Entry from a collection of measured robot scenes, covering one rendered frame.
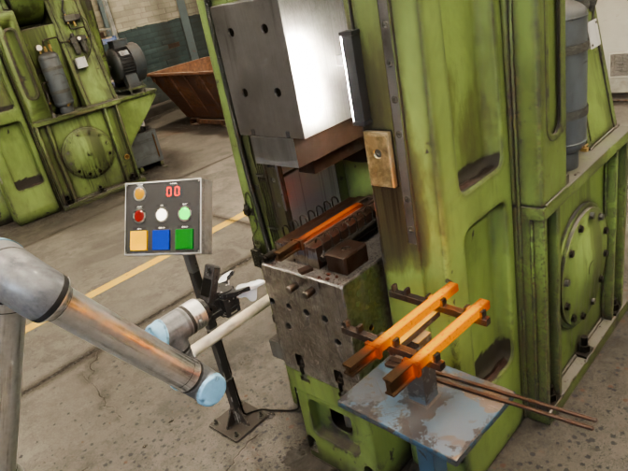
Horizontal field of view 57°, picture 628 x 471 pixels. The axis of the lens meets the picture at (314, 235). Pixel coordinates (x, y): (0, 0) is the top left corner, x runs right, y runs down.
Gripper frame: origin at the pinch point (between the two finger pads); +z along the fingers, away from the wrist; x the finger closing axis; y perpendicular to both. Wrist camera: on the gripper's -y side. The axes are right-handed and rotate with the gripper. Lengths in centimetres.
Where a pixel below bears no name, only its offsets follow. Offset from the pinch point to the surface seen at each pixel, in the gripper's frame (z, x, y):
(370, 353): -9, 54, 5
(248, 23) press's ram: 23, -1, -70
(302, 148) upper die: 25.6, 7.5, -32.6
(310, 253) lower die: 22.7, 4.7, 3.2
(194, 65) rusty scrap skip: 476, -679, 22
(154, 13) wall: 507, -800, -64
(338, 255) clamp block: 23.6, 16.5, 1.9
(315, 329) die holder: 16.7, 5.8, 29.4
